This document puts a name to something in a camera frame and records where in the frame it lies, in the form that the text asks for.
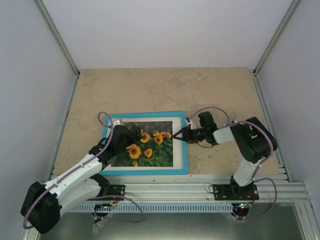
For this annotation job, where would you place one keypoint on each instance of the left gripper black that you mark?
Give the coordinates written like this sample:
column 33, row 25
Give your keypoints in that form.
column 137, row 134

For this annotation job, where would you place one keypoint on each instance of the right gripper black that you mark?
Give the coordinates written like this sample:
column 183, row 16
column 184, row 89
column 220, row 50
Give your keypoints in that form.
column 187, row 131

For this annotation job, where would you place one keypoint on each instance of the white mat board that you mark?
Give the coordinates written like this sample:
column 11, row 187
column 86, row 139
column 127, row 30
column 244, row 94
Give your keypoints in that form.
column 178, row 145

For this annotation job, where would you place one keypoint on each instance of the sunflower photo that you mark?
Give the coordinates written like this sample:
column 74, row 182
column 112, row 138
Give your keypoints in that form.
column 154, row 149

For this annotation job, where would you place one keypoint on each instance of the teal wooden picture frame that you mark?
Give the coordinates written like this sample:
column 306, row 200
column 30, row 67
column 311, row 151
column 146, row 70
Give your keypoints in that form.
column 150, row 171

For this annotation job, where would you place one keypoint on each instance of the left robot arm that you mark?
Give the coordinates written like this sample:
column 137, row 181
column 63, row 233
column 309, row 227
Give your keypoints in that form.
column 45, row 203

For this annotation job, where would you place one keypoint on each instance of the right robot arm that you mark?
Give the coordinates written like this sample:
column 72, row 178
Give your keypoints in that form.
column 255, row 143

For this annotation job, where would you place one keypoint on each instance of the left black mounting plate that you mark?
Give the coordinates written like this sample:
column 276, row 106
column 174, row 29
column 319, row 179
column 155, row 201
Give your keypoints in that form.
column 113, row 189

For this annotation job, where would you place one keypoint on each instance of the black mounting plate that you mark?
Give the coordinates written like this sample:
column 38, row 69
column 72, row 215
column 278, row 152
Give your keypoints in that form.
column 113, row 189
column 228, row 192

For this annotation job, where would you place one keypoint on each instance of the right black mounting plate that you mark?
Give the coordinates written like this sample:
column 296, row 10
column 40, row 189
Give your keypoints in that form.
column 228, row 192

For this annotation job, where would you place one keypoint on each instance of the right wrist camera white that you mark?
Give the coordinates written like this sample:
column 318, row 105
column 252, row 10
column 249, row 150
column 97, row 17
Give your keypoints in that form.
column 190, row 123

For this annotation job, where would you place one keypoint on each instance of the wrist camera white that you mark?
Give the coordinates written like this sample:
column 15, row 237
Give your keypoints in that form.
column 190, row 123
column 117, row 122

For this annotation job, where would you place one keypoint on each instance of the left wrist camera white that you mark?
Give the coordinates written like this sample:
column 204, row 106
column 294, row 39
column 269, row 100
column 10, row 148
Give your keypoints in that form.
column 117, row 122

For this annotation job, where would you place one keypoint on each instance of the aluminium rail base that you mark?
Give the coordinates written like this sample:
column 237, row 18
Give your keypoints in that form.
column 195, row 188

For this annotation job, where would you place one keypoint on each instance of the slotted cable duct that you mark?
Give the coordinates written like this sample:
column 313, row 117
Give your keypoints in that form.
column 154, row 208

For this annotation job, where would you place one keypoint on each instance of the left aluminium corner post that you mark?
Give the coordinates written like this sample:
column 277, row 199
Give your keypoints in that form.
column 56, row 35

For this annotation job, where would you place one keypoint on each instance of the aluminium corner post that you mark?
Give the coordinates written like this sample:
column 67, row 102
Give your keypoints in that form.
column 277, row 35
column 56, row 35

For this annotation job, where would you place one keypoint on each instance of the right aluminium corner post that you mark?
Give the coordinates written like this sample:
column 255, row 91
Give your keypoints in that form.
column 277, row 35

